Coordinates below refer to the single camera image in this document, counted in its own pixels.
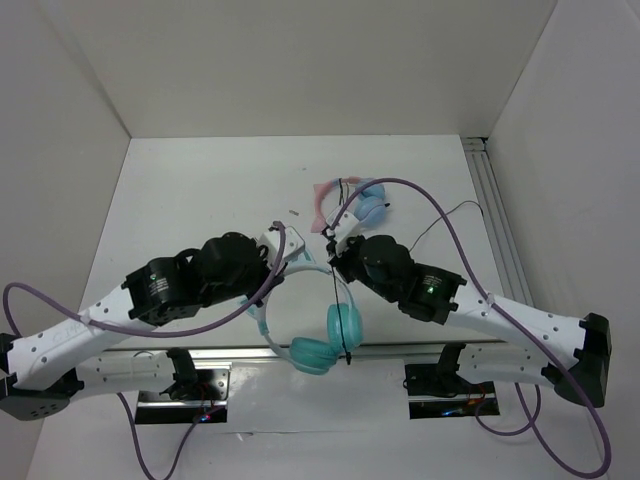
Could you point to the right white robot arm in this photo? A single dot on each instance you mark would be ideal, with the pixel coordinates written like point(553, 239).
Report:
point(568, 354)

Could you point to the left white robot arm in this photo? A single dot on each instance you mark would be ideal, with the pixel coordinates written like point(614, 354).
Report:
point(47, 371)

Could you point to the aluminium side rail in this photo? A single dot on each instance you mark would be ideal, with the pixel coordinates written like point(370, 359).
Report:
point(501, 239)

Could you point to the pink blue cat-ear headphones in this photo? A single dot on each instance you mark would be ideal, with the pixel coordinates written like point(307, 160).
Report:
point(371, 205)

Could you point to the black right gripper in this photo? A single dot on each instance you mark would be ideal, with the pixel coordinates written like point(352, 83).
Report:
point(339, 260)

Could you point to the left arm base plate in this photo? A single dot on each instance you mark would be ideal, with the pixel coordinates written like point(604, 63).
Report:
point(207, 402)

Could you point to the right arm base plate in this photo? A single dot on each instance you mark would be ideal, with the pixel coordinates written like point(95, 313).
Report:
point(433, 395)

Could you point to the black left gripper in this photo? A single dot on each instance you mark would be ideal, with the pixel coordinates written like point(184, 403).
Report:
point(263, 261)

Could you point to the teal cat-ear headphones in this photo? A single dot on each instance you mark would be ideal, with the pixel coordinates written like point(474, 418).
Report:
point(340, 324)

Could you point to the aluminium front rail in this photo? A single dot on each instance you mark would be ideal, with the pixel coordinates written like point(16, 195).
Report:
point(320, 354)

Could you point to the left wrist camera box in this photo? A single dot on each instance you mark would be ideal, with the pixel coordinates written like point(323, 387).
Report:
point(282, 244)

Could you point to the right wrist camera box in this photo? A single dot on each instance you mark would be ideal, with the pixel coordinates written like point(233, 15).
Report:
point(340, 227)

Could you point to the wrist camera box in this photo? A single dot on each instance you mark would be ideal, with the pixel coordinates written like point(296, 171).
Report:
point(282, 244)
point(340, 227)

